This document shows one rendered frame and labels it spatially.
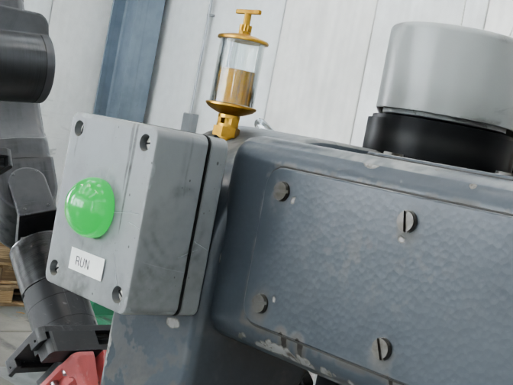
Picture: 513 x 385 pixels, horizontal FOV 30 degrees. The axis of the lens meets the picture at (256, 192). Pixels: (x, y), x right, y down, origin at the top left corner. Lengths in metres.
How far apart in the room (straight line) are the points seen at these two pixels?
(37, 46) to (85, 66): 8.57
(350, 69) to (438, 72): 6.94
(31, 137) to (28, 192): 0.07
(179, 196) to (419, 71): 0.17
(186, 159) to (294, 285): 0.08
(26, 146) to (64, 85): 8.27
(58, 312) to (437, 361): 0.52
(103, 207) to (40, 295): 0.42
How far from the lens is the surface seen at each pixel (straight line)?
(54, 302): 0.87
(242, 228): 0.47
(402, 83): 0.56
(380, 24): 7.38
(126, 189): 0.46
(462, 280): 0.38
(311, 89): 7.73
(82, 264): 0.48
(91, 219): 0.46
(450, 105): 0.55
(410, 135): 0.55
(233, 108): 0.52
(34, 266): 0.89
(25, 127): 0.99
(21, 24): 0.78
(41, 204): 0.91
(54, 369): 0.86
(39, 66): 0.76
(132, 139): 0.46
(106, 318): 6.02
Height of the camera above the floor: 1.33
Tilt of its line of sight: 3 degrees down
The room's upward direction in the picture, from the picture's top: 11 degrees clockwise
